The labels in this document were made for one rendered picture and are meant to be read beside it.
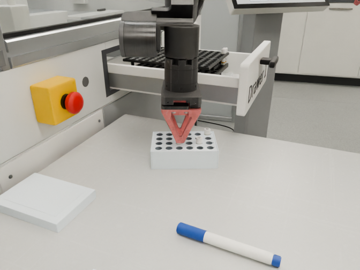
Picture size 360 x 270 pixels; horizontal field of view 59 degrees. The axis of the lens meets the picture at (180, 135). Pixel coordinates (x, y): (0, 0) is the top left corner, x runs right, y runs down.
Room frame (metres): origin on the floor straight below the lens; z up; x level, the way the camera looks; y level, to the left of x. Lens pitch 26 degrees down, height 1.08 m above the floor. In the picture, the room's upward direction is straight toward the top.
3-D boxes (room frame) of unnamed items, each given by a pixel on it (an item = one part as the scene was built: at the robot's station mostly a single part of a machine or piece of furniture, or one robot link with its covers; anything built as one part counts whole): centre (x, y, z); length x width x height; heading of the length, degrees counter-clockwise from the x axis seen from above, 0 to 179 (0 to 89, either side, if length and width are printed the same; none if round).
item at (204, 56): (0.82, 0.00, 0.87); 0.22 x 0.18 x 0.06; 67
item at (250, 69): (0.74, -0.18, 0.87); 0.29 x 0.02 x 0.11; 157
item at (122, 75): (0.82, 0.01, 0.86); 0.40 x 0.26 x 0.06; 67
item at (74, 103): (0.54, 0.20, 0.88); 0.04 x 0.03 x 0.04; 157
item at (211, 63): (0.78, -0.09, 0.90); 0.18 x 0.02 x 0.01; 157
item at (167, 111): (0.53, 0.00, 0.85); 0.07 x 0.07 x 0.09; 2
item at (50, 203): (0.40, 0.21, 0.77); 0.13 x 0.09 x 0.02; 67
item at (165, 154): (0.54, -0.01, 0.78); 0.12 x 0.08 x 0.04; 91
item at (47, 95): (0.56, 0.23, 0.88); 0.07 x 0.05 x 0.07; 157
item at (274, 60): (0.73, -0.21, 0.91); 0.07 x 0.04 x 0.01; 157
